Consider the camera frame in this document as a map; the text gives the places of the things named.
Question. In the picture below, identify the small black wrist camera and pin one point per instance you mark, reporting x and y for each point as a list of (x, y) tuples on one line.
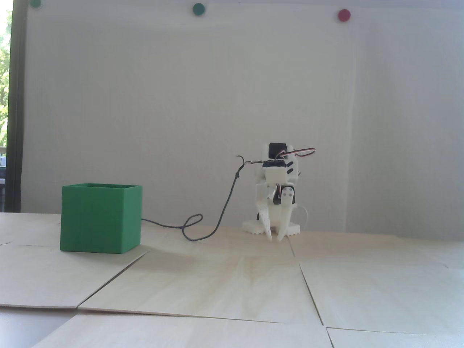
[(273, 165)]

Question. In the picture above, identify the dark window frame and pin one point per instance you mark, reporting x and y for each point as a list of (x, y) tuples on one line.
[(15, 145)]

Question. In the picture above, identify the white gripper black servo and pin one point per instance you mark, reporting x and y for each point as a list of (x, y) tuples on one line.
[(278, 197)]

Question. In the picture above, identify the round green wall magnet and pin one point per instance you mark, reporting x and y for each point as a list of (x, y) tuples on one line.
[(198, 9), (35, 3)]

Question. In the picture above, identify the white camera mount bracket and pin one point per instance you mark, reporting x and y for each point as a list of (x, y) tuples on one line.
[(275, 175)]

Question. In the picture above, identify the green open box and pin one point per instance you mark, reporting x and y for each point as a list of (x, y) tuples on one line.
[(94, 217)]

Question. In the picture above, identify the round red wall magnet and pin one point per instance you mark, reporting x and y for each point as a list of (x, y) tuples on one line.
[(343, 15)]

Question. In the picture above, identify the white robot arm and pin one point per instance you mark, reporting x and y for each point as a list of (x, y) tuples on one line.
[(277, 149)]

